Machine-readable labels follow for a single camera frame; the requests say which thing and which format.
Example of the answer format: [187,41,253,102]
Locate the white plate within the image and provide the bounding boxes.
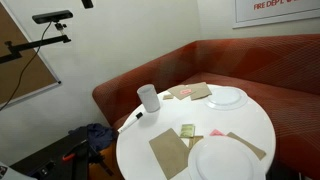
[204,86,248,111]
[188,136,266,180]

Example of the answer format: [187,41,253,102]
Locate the black orange clamp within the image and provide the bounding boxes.
[62,139,114,180]

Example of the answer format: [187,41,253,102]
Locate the grey mug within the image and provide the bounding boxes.
[137,84,160,113]

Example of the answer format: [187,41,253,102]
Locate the small tan packet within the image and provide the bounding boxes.
[163,94,174,100]

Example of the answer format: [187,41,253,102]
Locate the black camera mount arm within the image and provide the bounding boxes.
[0,22,71,64]

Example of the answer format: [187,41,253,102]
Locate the black base platform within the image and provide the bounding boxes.
[11,129,89,180]

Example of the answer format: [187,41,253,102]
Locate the white marker with black cap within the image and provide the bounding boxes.
[117,112,143,134]

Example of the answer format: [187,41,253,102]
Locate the white plate far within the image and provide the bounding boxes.
[204,86,248,111]

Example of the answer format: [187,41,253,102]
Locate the blue cloth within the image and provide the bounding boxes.
[68,123,116,152]

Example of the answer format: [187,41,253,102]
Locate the large brown napkin near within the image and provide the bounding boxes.
[149,128,190,179]

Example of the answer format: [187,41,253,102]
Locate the pink sweetener packet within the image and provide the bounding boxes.
[209,129,225,136]

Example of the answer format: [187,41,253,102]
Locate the brown napkin under near plate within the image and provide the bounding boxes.
[227,132,266,160]

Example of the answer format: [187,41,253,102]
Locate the small brown napkin strip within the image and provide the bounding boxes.
[188,136,203,149]

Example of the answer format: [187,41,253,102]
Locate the green sweetener packet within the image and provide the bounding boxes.
[180,124,195,138]

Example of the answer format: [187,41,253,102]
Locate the red orange sofa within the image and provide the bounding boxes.
[92,34,320,180]

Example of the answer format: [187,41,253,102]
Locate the round white table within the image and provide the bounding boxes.
[116,91,276,180]

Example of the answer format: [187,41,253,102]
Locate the brown napkin with pink sticker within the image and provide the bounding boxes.
[168,85,194,100]

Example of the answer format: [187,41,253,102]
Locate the black camera on mount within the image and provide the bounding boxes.
[32,10,73,24]

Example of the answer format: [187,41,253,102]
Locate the framed fire department sign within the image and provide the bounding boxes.
[233,0,320,28]

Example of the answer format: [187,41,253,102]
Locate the black camera cable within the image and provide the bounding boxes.
[0,21,54,112]

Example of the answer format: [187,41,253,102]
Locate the white plate near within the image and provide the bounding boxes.
[188,136,266,180]

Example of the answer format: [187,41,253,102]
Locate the cork bulletin board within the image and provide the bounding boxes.
[0,0,60,109]

